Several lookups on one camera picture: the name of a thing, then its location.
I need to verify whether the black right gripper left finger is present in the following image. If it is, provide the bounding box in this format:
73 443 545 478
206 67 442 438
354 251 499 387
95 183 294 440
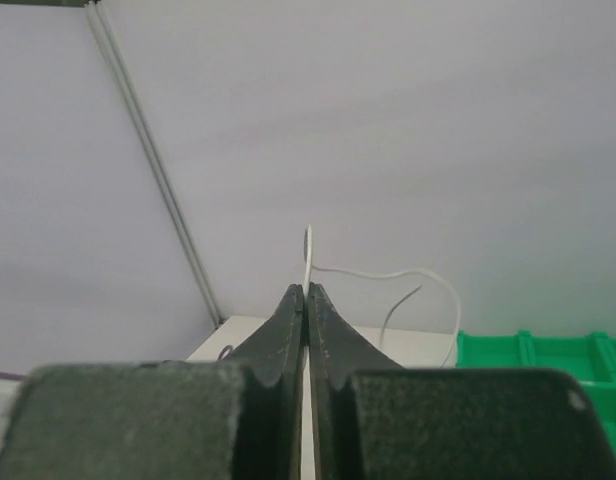
0 285 305 479

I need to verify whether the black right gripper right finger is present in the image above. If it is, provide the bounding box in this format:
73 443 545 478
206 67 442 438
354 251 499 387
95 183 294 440
307 284 616 479

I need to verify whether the white cable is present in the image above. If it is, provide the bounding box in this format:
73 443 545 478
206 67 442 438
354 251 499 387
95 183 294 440
299 225 462 480

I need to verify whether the green compartment bin tray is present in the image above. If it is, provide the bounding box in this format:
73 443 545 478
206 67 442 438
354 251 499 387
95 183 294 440
456 331 616 455

